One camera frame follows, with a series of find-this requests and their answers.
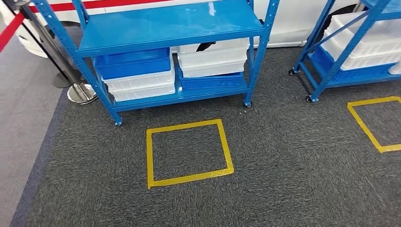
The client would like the blue metal shelf rack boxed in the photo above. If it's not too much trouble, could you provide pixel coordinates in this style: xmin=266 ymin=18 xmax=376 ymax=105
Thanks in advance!
xmin=31 ymin=0 xmax=281 ymax=127
xmin=288 ymin=0 xmax=401 ymax=104

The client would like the yellow floor marking tape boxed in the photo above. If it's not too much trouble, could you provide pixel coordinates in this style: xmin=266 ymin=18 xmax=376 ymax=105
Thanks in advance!
xmin=146 ymin=119 xmax=235 ymax=191
xmin=347 ymin=96 xmax=401 ymax=154

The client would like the white car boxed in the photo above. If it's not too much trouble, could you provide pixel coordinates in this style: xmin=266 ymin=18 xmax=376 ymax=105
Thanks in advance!
xmin=0 ymin=0 xmax=361 ymax=59

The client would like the chrome stanchion post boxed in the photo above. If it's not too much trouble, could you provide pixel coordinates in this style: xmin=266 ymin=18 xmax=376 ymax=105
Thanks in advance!
xmin=18 ymin=3 xmax=98 ymax=105

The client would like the black stanchion post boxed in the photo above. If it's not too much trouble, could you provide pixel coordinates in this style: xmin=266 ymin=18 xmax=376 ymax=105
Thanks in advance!
xmin=3 ymin=0 xmax=74 ymax=89

